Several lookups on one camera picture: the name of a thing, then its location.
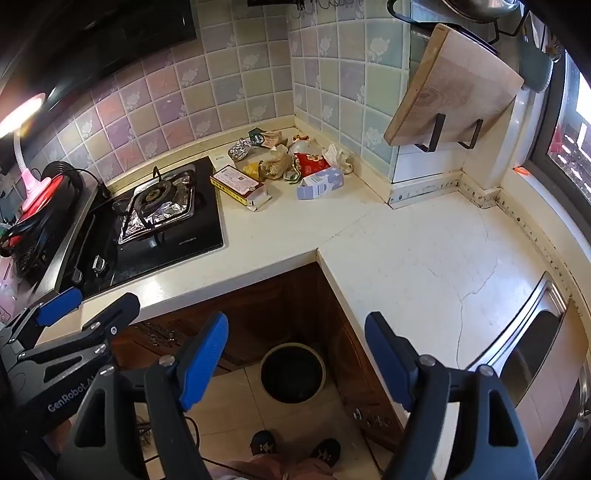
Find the green packet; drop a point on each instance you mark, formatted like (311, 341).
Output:
(257, 137)

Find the wooden cabinet door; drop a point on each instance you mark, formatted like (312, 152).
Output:
(258, 300)
(355, 364)

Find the person's left leg pink pants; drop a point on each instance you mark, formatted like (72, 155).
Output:
(258, 468)

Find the black glass gas stove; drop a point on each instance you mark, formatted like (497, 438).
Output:
(198, 230)

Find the white tissue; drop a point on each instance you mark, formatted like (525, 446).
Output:
(334, 156)

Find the steel sink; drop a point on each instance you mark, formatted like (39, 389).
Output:
(531, 360)

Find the steel pot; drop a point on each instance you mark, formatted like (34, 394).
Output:
(480, 5)

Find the round cabinet knob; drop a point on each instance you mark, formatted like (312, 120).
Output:
(381, 421)
(359, 413)

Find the black hook rail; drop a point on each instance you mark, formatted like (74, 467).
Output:
(272, 2)

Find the foil stove liner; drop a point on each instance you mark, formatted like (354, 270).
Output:
(180, 203)

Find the round cream rimmed waste bin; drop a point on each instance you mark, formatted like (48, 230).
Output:
(293, 374)

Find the person's left blue slipper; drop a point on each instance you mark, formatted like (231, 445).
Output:
(263, 443)

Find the pink desk lamp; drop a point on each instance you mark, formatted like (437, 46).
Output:
(34, 189)

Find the wooden drawer front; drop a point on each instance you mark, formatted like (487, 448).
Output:
(127, 346)

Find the black range hood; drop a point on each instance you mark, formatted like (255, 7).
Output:
(115, 27)

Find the window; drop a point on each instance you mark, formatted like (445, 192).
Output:
(572, 138)

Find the brown bag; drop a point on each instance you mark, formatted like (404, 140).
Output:
(277, 165)

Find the gas burner with grate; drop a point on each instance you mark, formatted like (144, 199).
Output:
(152, 194)

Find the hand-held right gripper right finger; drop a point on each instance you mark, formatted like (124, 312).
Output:
(388, 355)

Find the white paper bowl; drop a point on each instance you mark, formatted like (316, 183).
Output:
(301, 146)

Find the small orange object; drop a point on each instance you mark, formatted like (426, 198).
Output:
(521, 170)

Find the person's right blue slipper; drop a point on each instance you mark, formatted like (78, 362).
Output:
(325, 452)

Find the wooden cutting board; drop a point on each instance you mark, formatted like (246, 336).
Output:
(452, 87)

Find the black wall rack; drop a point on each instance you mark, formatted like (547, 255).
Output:
(437, 131)

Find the yellow snack wrapper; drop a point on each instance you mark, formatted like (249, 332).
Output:
(251, 170)

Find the blue and white carton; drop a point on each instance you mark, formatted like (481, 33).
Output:
(321, 182)

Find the tan paper wrapper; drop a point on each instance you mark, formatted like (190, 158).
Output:
(275, 138)

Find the red snack packet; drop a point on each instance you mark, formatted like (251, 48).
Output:
(309, 164)

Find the foil ball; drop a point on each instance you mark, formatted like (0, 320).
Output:
(240, 148)

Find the stove knob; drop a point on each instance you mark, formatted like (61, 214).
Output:
(100, 264)
(77, 277)

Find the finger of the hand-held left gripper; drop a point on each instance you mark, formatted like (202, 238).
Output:
(60, 304)
(117, 314)

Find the person's leg pink pants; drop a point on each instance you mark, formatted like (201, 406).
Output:
(258, 468)
(309, 471)

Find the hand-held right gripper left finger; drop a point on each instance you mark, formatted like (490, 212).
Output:
(207, 360)

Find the person's blue slipper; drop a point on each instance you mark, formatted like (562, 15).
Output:
(263, 443)
(325, 452)

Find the person's right leg pink pants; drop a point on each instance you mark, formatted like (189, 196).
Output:
(309, 471)

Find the green hanging cup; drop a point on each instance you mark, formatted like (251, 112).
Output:
(538, 69)

